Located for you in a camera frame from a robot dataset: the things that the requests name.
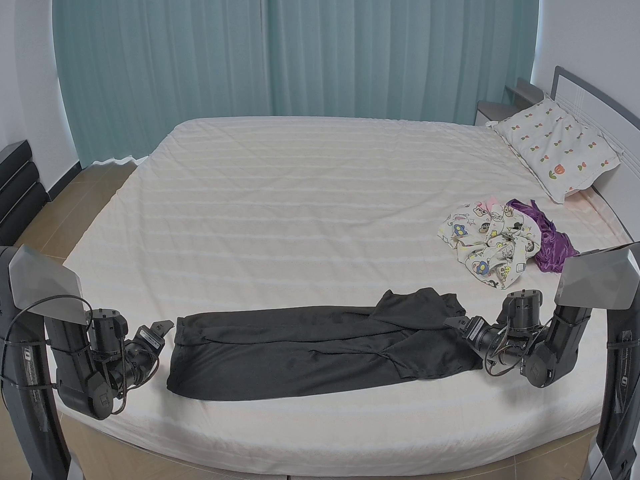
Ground bed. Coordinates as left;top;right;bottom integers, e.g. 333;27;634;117
52;65;640;476

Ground white printed pyjama garment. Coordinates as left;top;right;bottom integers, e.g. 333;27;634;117
437;195;542;290

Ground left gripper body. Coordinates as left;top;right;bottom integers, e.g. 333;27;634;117
134;324;168;358

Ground grey bedside table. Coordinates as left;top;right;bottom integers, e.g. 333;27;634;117
476;78;546;126

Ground black T-shirt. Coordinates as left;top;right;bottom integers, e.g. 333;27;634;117
166;288;483;401

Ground purple satin garment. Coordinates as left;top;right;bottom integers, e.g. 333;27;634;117
506;198;580;274

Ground black chest of drawers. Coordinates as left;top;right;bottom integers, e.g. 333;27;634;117
0;139;50;241

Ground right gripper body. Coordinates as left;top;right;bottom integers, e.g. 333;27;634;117
461;317;488;351

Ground white printed pillow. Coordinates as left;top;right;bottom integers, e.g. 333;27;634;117
492;95;623;204

